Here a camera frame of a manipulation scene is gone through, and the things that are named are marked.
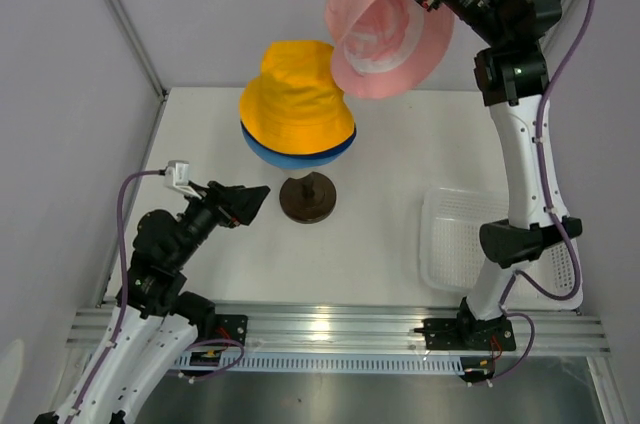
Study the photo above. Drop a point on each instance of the mannequin head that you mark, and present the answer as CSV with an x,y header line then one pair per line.
x,y
309,199

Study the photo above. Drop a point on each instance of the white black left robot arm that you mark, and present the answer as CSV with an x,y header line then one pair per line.
x,y
154,320

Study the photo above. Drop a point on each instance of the dark blue bucket hat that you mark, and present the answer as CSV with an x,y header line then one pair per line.
x,y
299,138

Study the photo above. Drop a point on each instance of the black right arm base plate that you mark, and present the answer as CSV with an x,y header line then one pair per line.
x,y
453,334

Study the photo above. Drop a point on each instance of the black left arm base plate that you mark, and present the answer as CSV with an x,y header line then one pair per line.
x,y
224,326

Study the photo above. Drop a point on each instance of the aluminium left corner post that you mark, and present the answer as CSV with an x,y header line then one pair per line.
x,y
136,46

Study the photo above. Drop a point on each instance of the light blue bucket hat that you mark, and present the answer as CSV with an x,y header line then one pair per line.
x,y
294,162

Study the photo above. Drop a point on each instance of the white plastic basket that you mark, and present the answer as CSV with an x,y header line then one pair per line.
x,y
451,257

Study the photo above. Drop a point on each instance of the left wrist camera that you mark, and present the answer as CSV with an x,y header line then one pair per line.
x,y
176,178

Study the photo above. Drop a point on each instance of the aluminium corner post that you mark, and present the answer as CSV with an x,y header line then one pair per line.
x,y
537,23
136,46

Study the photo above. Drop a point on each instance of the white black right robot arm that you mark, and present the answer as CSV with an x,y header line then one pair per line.
x,y
512,76

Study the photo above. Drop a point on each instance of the yellow bucket hat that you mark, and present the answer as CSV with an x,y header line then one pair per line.
x,y
294,84

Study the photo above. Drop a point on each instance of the aluminium right corner post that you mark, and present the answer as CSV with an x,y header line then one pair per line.
x,y
537,23

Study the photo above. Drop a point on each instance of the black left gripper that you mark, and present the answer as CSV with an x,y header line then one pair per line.
x,y
244,202

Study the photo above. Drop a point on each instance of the pink bucket hat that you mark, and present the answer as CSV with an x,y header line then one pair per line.
x,y
384,48

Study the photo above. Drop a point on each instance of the aluminium front rail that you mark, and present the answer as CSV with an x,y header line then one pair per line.
x,y
350,329

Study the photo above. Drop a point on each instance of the white slotted cable duct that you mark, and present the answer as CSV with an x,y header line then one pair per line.
x,y
277,362

